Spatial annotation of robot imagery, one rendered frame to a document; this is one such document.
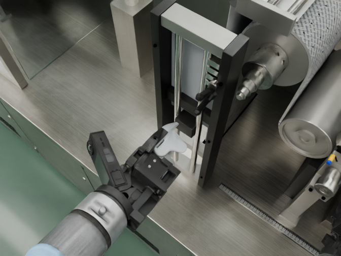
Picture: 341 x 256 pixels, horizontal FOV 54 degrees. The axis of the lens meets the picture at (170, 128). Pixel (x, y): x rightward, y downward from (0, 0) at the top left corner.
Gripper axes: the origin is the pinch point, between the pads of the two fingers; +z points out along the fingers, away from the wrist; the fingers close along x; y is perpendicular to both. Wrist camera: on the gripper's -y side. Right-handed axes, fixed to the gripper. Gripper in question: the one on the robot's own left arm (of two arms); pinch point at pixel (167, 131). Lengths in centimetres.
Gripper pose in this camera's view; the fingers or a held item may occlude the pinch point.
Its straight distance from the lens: 64.4
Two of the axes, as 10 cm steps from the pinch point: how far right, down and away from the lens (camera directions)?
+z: 5.1, -5.1, 6.9
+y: 7.8, 6.1, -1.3
